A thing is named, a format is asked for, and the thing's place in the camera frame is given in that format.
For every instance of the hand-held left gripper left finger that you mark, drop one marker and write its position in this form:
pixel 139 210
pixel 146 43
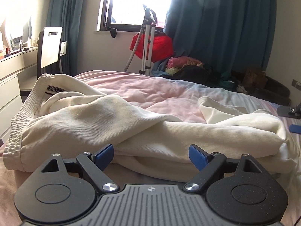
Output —
pixel 104 156

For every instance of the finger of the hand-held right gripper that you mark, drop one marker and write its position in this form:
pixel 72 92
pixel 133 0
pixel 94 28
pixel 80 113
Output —
pixel 288 111
pixel 295 129

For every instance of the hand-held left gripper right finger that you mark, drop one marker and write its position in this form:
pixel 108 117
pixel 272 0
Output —
pixel 197 157

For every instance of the cream white pants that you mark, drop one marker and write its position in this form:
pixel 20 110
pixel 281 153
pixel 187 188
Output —
pixel 141 127

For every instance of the black clothes pile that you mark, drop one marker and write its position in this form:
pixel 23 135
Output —
pixel 197 75

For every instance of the pink clothes pile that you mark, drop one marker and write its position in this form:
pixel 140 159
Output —
pixel 183 61

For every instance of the brown paper bag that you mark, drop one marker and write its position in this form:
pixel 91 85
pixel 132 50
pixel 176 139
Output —
pixel 255 77

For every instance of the bed with pink blanket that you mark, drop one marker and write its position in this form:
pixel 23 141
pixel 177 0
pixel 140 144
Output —
pixel 152 94

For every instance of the white drawer cabinet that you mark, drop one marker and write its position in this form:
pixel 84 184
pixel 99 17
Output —
pixel 9 103

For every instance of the red cloth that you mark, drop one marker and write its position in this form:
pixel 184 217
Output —
pixel 162 47

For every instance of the garment steamer stand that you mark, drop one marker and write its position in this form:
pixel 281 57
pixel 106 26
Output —
pixel 147 42

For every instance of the white and black chair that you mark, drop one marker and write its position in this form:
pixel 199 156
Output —
pixel 50 47

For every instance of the row of cosmetic bottles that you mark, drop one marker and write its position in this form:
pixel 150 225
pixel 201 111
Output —
pixel 24 44

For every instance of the wavy white framed mirror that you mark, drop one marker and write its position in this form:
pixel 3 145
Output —
pixel 27 30

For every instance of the dark framed window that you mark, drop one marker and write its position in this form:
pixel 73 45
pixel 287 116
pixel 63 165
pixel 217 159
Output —
pixel 138 2

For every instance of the grey wall socket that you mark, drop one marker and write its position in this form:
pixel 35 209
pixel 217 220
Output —
pixel 296 83

